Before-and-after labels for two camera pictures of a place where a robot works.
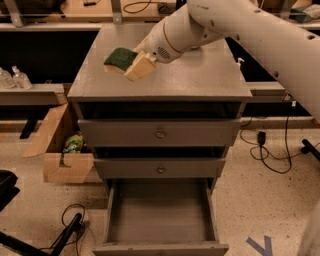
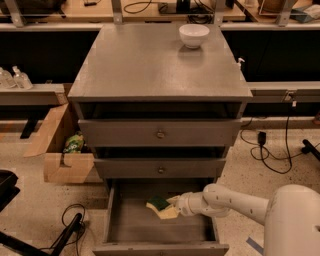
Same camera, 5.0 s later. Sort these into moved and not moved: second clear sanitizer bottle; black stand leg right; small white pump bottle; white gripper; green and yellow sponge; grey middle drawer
Moved: white gripper; green and yellow sponge
Not moved: black stand leg right; second clear sanitizer bottle; grey middle drawer; small white pump bottle
